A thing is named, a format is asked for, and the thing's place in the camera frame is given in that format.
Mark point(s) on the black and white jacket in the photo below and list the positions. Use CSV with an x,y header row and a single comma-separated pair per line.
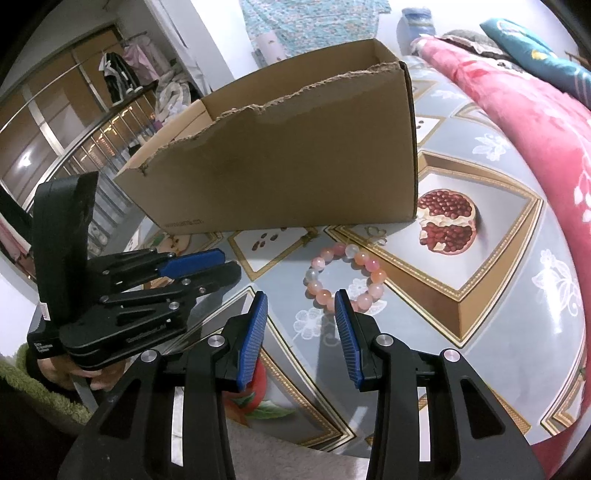
x,y
117,78

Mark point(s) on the metal railing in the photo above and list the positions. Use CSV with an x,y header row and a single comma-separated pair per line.
x,y
92,147

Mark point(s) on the red floral blanket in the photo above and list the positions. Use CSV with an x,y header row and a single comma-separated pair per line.
x,y
531,120

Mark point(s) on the person's left forearm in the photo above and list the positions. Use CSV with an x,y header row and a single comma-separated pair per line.
x,y
32,392

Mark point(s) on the torn cardboard box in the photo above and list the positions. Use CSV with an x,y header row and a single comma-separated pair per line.
x,y
300,161

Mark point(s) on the teal pillow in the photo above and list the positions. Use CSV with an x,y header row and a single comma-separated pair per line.
x,y
531,50

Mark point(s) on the white clothes pile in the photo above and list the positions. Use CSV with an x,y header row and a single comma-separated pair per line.
x,y
178,97

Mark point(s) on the person's left hand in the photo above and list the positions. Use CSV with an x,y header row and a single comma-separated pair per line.
x,y
104,378

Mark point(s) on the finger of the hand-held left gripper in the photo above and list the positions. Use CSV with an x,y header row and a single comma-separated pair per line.
x,y
194,263
217,274

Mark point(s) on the wooden wardrobe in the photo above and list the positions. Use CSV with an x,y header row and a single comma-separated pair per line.
x,y
46,87

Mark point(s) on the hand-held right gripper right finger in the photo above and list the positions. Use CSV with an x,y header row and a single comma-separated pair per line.
x,y
346,341

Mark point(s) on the grey lace pillow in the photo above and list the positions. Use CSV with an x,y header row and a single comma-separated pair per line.
x,y
471,39

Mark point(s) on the pink hanging garment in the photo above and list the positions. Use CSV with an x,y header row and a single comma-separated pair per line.
x,y
145,60

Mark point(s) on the teal floral cloth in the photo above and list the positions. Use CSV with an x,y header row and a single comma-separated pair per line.
x,y
314,23

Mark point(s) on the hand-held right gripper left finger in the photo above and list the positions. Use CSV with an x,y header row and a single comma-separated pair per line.
x,y
254,341

